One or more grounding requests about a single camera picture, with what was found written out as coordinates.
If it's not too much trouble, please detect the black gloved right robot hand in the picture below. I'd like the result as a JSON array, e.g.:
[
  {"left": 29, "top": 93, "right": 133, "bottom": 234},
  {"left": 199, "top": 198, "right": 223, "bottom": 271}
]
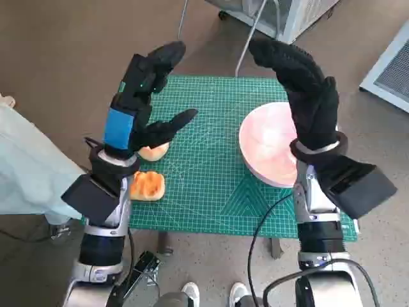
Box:
[{"left": 248, "top": 38, "right": 340, "bottom": 151}]

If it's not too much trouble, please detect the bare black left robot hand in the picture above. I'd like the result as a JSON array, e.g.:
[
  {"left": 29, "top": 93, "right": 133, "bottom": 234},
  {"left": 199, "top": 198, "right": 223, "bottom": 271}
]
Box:
[{"left": 101, "top": 40, "right": 199, "bottom": 160}]

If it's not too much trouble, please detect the pink bowl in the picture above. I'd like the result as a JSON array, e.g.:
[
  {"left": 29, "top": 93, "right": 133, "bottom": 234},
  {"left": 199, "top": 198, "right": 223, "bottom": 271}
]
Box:
[{"left": 238, "top": 101, "right": 300, "bottom": 189}]

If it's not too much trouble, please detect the orange toasted toy bread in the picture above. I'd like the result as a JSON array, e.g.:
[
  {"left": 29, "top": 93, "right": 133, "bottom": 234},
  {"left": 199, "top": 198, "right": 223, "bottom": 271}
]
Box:
[{"left": 130, "top": 171, "right": 166, "bottom": 201}]

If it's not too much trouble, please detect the pale round toy bread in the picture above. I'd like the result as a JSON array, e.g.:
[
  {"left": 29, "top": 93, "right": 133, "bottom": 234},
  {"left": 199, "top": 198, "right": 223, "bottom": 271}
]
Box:
[{"left": 136, "top": 142, "right": 170, "bottom": 162}]

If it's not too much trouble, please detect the white vent unit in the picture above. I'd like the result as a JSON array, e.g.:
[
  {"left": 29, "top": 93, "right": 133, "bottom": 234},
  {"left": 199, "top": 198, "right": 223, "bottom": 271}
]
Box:
[{"left": 359, "top": 22, "right": 409, "bottom": 114}]

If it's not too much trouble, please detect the white appliance with grille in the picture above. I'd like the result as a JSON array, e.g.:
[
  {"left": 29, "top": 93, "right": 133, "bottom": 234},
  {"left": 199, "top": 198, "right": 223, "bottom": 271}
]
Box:
[{"left": 204, "top": 0, "right": 339, "bottom": 44}]

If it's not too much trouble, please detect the person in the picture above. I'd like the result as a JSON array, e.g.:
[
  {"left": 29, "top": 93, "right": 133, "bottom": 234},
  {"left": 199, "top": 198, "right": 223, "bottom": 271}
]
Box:
[{"left": 0, "top": 92, "right": 84, "bottom": 221}]

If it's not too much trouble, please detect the green cutting mat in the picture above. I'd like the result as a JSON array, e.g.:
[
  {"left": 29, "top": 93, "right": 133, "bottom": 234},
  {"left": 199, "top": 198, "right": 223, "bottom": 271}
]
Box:
[{"left": 81, "top": 75, "right": 359, "bottom": 242}]

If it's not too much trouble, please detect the white shoe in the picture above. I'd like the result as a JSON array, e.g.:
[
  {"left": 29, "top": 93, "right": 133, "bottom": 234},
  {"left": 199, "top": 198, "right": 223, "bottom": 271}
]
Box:
[
  {"left": 181, "top": 281, "right": 201, "bottom": 307},
  {"left": 229, "top": 281, "right": 249, "bottom": 307}
]

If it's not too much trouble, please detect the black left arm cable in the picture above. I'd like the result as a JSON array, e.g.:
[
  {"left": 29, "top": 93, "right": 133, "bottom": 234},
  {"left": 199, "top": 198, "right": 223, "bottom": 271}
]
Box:
[{"left": 84, "top": 136, "right": 105, "bottom": 151}]

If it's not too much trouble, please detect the grey metal chair frame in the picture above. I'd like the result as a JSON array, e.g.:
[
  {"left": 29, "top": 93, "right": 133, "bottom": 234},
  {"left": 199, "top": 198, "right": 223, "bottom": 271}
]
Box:
[{"left": 177, "top": 0, "right": 285, "bottom": 77}]

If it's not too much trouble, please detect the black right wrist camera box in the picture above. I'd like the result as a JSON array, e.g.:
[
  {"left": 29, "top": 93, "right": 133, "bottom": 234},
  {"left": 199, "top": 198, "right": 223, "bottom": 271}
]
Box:
[{"left": 314, "top": 155, "right": 398, "bottom": 220}]

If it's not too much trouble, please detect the thin black floor cable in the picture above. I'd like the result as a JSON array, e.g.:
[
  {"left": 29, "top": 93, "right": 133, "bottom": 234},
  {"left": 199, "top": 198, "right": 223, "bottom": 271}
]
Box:
[{"left": 127, "top": 230, "right": 160, "bottom": 290}]

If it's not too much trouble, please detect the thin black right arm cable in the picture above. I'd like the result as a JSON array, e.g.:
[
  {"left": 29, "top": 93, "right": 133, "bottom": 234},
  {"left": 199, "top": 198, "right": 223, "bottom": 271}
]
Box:
[{"left": 247, "top": 190, "right": 298, "bottom": 307}]

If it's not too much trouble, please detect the black silver metal rail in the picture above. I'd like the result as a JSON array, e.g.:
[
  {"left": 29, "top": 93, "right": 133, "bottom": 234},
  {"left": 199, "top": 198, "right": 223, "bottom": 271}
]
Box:
[{"left": 105, "top": 251, "right": 162, "bottom": 307}]

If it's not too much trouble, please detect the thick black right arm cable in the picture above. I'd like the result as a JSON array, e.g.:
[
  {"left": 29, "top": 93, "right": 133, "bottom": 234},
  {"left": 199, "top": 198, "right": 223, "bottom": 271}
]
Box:
[{"left": 263, "top": 258, "right": 381, "bottom": 307}]

